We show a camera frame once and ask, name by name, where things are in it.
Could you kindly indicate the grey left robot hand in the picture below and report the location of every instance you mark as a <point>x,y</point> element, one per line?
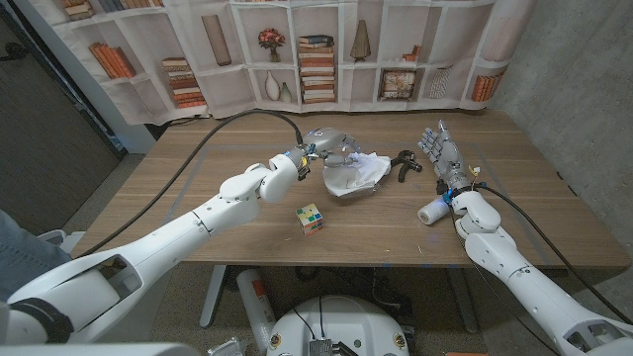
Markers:
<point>329,141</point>

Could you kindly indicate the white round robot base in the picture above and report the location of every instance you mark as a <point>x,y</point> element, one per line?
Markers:
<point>346,321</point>

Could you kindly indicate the white wrapped paper roll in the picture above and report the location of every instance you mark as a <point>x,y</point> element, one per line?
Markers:
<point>431,211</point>

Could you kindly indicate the metal finned module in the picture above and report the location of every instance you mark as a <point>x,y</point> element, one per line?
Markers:
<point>320,347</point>

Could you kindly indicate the white roll with orange label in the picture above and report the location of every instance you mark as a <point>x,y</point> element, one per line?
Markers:
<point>257,306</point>

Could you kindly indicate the dark grey door panel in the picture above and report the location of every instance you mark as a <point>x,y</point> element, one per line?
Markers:
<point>49,123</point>

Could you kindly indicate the black hand grip tool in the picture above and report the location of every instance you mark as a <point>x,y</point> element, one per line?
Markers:
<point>406,164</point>

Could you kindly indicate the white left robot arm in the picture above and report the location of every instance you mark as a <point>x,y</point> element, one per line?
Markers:
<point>158,247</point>

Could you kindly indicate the person's blue jeans leg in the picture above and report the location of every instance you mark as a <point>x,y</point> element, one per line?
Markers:
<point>20,257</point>

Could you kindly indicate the white napkin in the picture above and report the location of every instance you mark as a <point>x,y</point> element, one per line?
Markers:
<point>363,170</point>

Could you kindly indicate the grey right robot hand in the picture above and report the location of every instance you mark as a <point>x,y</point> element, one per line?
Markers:
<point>447,158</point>

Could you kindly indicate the colorful puzzle cube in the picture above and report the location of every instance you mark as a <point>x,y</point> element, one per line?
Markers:
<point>309,220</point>

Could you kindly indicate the grey table leg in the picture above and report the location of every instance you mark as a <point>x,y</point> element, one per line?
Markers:
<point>464,301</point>
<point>212,296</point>

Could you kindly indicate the printed bookshelf backdrop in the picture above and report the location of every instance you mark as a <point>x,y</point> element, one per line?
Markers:
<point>237,89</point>

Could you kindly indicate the clear plastic clamshell container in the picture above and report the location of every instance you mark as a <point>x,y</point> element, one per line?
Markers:
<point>353,193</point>

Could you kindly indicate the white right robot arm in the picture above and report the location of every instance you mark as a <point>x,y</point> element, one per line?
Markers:
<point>539,287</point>

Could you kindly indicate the grey metal finned part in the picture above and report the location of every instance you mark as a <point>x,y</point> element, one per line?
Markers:
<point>227,348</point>

